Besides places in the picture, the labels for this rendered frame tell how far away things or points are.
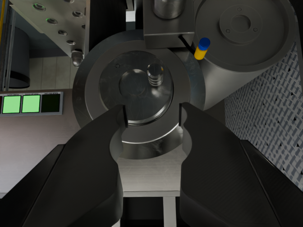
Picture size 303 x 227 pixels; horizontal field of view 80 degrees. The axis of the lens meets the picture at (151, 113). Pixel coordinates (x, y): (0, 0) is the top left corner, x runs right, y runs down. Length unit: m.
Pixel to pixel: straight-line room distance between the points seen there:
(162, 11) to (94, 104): 0.11
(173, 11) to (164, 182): 0.44
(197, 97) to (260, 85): 0.14
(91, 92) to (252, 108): 0.25
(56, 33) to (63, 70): 2.27
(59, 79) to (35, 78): 0.34
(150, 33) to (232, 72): 0.10
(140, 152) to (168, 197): 0.37
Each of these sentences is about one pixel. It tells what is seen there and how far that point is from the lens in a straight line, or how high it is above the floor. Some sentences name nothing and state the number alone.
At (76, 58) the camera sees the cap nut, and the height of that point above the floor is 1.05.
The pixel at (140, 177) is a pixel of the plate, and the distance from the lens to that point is 0.53.
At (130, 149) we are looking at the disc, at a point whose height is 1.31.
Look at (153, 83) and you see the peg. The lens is 0.17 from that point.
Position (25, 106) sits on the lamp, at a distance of 0.66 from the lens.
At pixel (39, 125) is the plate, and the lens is 0.64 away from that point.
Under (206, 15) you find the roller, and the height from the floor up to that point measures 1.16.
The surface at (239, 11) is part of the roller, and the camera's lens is 0.26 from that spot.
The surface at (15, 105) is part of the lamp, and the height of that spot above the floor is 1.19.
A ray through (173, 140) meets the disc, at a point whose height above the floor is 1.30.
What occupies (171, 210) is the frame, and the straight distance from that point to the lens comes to 0.56.
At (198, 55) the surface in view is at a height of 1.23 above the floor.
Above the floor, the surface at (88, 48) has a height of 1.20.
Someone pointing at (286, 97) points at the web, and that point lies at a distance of 0.28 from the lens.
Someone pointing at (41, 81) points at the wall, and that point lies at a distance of 2.93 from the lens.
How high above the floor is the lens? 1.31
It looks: 9 degrees down
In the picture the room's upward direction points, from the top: 179 degrees clockwise
